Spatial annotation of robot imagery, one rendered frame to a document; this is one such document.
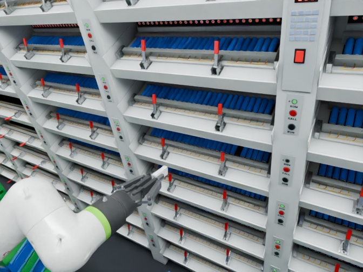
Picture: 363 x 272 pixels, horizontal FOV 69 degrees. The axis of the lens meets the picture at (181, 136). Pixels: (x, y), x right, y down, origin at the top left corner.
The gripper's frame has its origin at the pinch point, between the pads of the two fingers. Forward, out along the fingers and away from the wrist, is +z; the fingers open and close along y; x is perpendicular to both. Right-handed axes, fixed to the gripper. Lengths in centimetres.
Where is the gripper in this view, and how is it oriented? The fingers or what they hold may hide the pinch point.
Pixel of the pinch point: (160, 174)
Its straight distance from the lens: 86.3
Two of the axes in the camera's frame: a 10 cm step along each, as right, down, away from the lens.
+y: 8.5, 1.9, -4.9
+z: 5.2, -3.4, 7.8
